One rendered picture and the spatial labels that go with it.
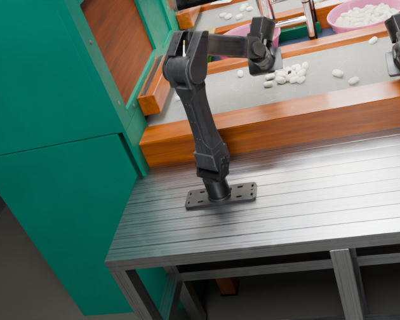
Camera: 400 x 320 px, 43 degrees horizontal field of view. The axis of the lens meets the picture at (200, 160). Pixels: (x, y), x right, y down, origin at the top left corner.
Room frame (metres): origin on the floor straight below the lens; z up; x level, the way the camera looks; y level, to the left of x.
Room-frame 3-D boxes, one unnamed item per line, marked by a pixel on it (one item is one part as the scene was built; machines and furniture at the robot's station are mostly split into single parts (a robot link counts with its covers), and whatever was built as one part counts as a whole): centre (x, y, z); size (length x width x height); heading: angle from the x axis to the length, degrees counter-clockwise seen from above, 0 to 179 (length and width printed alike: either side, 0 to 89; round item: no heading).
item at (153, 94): (1.63, 0.04, 0.83); 0.30 x 0.06 x 0.07; 159
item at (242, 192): (1.12, -0.02, 0.71); 0.20 x 0.07 x 0.08; 69
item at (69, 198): (2.09, 0.19, 0.42); 1.36 x 0.55 x 0.84; 159
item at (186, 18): (2.27, -0.20, 0.83); 0.30 x 0.06 x 0.07; 159
